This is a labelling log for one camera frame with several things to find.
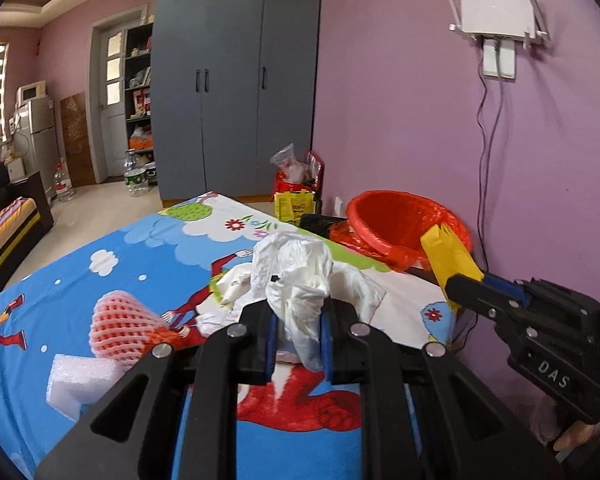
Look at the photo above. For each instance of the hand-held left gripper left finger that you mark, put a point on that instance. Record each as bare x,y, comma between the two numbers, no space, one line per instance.
269,347

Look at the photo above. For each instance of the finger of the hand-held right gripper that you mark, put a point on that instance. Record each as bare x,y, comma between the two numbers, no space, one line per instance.
480,300
512,292

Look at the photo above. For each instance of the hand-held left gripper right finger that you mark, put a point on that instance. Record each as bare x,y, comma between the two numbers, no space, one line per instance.
327,347

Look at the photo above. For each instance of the white plastic bag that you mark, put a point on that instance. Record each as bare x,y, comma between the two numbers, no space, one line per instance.
300,280

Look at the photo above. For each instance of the trash bin with red liner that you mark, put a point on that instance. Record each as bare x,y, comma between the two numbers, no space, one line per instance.
405,220

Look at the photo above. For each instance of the person's right hand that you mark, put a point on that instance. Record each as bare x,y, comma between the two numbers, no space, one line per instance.
577,440

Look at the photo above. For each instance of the crumpled white plastic wrap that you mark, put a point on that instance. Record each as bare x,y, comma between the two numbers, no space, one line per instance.
230,285

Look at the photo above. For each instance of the black glossy object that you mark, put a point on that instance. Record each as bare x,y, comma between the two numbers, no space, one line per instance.
322,225

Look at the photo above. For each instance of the yellow shopping bag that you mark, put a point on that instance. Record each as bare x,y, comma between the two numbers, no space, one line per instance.
294,207

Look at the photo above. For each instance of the pink foam fruit net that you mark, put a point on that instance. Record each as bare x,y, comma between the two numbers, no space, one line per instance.
125,322

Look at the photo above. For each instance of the red shopping bag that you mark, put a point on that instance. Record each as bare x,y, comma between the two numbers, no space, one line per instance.
316,175

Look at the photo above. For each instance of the clear plastic bag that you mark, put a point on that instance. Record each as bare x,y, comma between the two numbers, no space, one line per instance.
289,162

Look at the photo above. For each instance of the white foam block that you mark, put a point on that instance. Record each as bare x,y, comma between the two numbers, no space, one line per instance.
82,385

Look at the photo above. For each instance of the cartoon printed blanket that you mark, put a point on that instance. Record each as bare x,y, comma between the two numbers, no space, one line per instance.
105,240

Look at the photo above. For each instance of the green label water bottle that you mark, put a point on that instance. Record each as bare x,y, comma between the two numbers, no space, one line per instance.
135,177

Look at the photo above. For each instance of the red capped water bottle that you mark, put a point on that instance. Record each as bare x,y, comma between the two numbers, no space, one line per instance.
64,185

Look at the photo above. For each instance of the grey blue wardrobe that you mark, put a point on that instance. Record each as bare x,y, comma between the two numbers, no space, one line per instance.
240,85

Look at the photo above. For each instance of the black sofa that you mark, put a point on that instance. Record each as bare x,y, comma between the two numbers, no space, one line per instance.
40,200

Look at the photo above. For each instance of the grey framed door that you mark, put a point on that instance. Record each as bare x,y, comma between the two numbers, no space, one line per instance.
110,120

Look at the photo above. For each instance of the brown board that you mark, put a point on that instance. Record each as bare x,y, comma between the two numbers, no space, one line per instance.
76,140

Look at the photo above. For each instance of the white wifi router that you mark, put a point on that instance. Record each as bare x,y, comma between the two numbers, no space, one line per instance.
495,10

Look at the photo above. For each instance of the dark open shelf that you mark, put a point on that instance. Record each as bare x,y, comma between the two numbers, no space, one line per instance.
140,90

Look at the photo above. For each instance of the striped sofa cushion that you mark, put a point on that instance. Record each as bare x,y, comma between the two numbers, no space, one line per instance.
5,225

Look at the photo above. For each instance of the silver fridge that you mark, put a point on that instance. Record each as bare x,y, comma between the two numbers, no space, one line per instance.
37,145

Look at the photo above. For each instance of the small white box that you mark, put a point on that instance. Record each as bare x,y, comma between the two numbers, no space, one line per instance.
15,167

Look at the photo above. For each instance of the white microwave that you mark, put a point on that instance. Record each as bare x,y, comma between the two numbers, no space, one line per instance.
31,92

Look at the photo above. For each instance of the white wall socket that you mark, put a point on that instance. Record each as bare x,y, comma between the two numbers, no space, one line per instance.
499,60

